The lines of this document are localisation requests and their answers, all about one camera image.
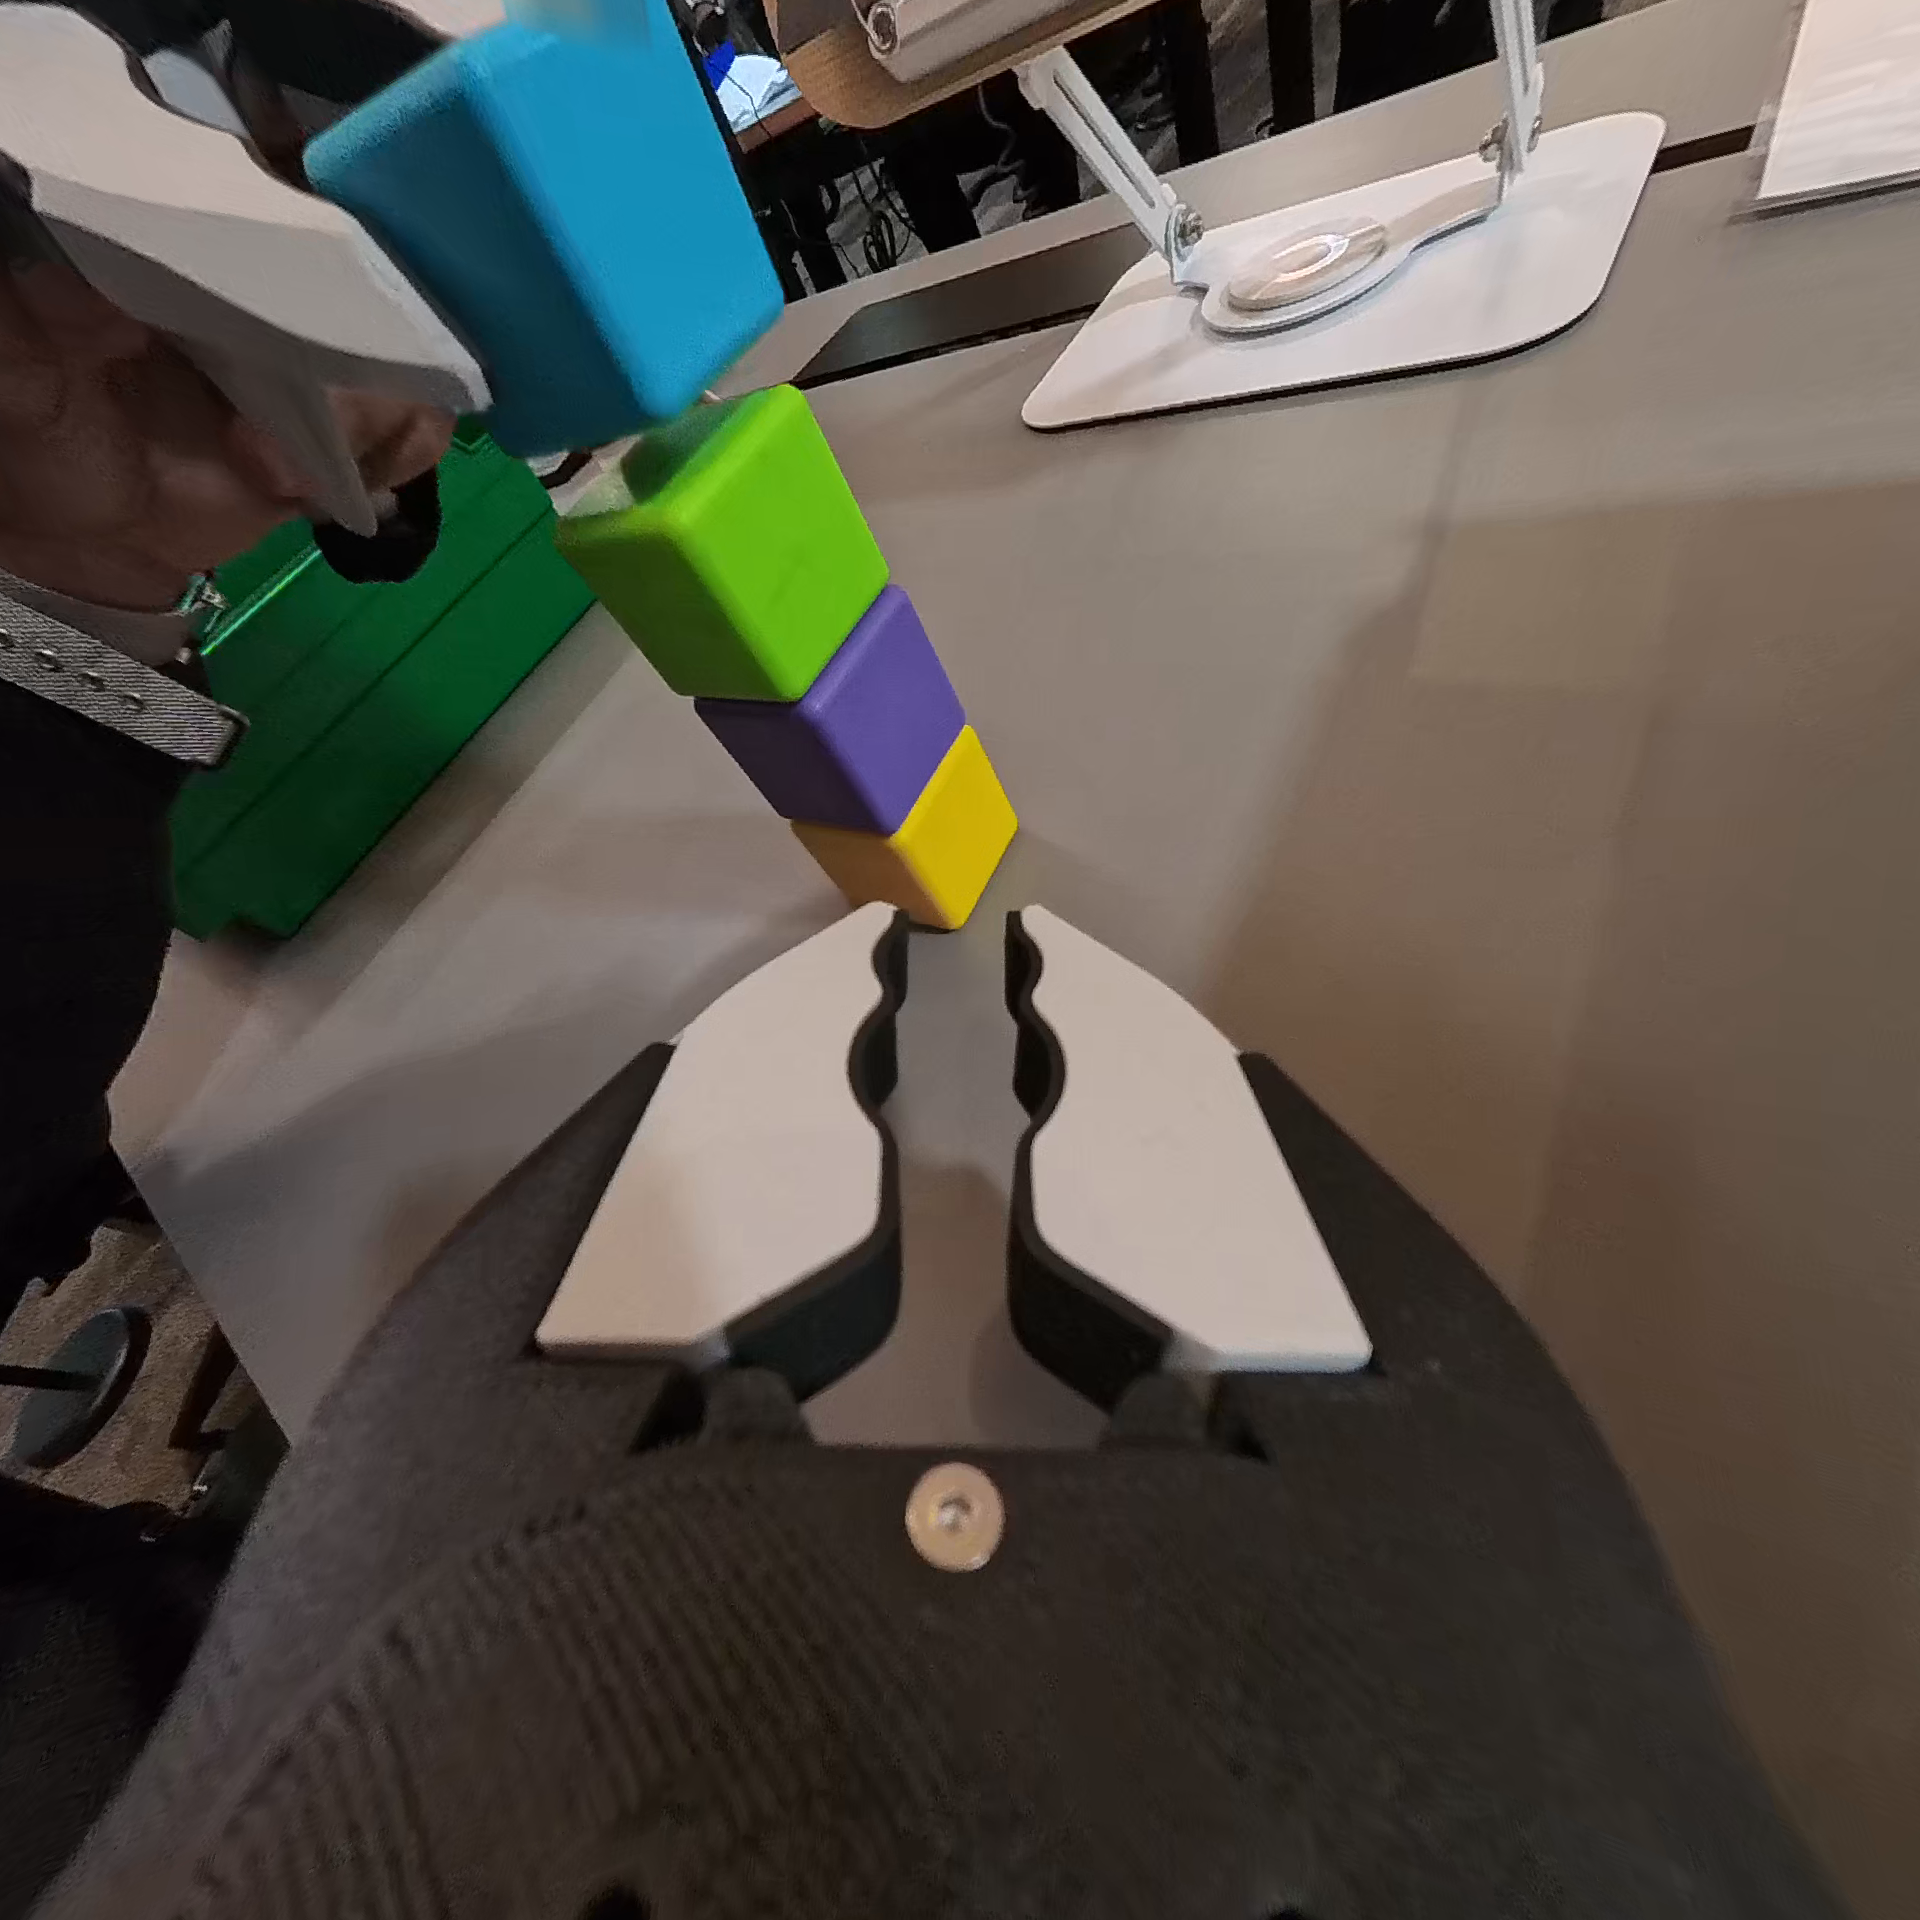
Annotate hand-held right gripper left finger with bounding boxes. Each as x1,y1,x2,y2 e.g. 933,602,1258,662
535,903,910,1412

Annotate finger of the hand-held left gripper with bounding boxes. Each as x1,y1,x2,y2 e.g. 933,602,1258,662
28,87,493,417
0,0,324,194

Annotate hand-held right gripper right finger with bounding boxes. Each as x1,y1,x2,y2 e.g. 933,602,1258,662
1002,903,1373,1419

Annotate green plastic bin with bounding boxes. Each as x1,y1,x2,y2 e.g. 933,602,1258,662
167,422,602,944

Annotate blue cube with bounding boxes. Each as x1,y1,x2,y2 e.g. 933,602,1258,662
305,0,787,458

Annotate yellow cube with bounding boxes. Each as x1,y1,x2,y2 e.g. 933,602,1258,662
791,724,1019,932

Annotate lime green cube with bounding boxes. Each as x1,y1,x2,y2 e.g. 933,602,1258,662
556,384,892,704

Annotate purple cube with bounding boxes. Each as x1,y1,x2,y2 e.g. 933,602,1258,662
695,586,967,835

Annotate person's left forearm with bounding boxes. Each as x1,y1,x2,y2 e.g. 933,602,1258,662
0,704,173,1308

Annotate black desk mat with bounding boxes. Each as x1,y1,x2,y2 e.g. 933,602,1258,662
796,264,1143,390

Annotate person's left hand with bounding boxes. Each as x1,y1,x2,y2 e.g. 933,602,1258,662
0,180,459,612

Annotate black office chair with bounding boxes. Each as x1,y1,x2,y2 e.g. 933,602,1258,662
0,1216,289,1518

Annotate person's dark clothed body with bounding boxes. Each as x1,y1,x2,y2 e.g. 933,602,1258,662
0,1500,271,1920

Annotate document stand with white base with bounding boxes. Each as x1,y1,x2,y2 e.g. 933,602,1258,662
766,0,1671,435

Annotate laminated paper sheet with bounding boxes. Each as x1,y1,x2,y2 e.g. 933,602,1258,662
1739,0,1920,220

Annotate grey wrist strap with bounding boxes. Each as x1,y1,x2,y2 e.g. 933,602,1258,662
0,567,249,771

